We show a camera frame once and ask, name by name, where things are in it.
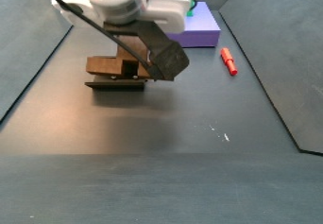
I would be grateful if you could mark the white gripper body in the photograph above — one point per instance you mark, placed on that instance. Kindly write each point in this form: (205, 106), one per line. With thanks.
(119, 12)

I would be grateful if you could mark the brown T-shaped block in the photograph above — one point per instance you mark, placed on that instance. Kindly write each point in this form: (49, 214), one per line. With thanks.
(121, 66)

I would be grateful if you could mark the green U-shaped block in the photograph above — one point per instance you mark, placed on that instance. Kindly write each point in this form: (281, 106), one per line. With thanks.
(189, 13)

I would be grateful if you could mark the purple base block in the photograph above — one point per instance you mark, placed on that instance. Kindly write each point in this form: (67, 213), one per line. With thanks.
(201, 29)

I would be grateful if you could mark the red peg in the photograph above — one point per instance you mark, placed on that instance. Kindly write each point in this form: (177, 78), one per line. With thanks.
(228, 61)

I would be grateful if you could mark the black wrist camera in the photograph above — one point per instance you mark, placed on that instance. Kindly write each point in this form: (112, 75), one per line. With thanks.
(167, 56)

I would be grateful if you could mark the black angle bracket fixture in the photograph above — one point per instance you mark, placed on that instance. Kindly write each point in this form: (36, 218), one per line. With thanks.
(116, 84)

